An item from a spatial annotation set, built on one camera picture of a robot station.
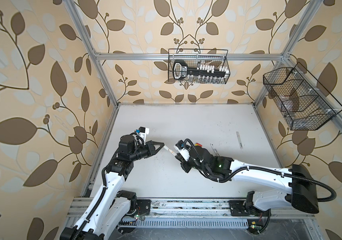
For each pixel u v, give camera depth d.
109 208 0.57
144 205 0.75
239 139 1.01
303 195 0.39
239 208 0.74
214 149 0.96
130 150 0.59
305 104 0.73
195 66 0.79
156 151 0.69
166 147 0.74
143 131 0.69
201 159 0.53
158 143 0.72
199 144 0.98
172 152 0.74
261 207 0.60
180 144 0.63
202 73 0.83
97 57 0.92
